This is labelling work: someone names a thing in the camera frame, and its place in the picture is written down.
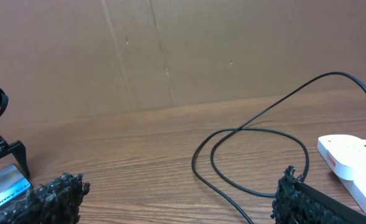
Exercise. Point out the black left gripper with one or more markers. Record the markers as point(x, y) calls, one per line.
point(19, 152)

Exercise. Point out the white charger plug adapter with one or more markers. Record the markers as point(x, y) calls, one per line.
point(344, 154)

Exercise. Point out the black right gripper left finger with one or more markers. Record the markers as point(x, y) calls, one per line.
point(54, 203)

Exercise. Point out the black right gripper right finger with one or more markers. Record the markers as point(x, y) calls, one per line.
point(298, 203)

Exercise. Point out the blue Samsung Galaxy smartphone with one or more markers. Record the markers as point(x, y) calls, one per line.
point(13, 185)

